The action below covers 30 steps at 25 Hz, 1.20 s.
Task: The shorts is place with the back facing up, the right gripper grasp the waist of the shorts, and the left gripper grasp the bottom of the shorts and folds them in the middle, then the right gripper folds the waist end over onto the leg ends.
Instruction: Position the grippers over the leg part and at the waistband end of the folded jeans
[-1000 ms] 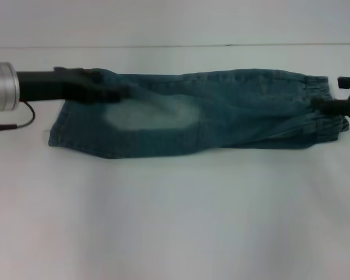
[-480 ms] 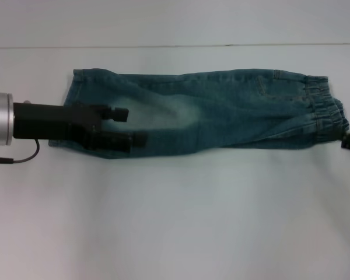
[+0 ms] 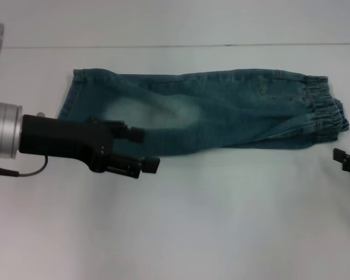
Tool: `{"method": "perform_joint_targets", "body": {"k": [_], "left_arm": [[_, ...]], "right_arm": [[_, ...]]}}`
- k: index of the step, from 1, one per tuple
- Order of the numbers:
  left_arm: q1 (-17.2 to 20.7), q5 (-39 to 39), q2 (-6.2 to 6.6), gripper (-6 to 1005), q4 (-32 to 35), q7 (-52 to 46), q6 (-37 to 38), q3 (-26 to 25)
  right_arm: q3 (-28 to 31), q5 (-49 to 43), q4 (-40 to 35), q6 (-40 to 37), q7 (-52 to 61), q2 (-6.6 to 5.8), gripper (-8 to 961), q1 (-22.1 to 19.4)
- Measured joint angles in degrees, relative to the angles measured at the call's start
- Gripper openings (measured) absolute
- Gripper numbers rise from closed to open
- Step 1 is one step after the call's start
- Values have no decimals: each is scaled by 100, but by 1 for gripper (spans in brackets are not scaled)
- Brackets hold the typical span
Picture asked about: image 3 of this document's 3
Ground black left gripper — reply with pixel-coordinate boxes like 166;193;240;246
19;114;161;180

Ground blue denim shorts with embroidery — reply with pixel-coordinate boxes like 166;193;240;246
58;67;350;160

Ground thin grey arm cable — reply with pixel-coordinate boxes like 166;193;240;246
0;155;50;178

